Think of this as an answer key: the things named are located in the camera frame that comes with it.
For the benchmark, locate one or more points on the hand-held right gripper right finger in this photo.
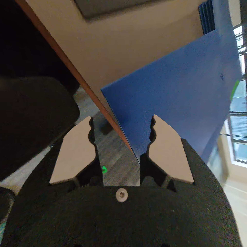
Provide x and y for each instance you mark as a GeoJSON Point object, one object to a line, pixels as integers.
{"type": "Point", "coordinates": [169, 152]}

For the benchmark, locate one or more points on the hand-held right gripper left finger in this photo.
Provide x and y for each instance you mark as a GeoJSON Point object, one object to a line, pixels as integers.
{"type": "Point", "coordinates": [75, 152]}

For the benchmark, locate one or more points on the blue paper folder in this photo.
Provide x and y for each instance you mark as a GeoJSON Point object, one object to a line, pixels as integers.
{"type": "Point", "coordinates": [173, 86]}

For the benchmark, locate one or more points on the light desk with wooden edge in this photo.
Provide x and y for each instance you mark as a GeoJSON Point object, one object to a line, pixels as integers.
{"type": "Point", "coordinates": [115, 48]}

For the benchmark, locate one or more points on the green tape scrap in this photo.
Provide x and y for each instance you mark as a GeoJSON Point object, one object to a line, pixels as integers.
{"type": "Point", "coordinates": [104, 170]}

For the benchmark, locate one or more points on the black office chair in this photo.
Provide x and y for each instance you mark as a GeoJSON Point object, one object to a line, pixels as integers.
{"type": "Point", "coordinates": [29, 115]}

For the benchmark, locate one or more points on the window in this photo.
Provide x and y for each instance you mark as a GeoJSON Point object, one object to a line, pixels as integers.
{"type": "Point", "coordinates": [239, 150]}

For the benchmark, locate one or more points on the green tape strip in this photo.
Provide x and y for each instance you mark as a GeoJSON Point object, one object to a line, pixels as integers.
{"type": "Point", "coordinates": [234, 90]}

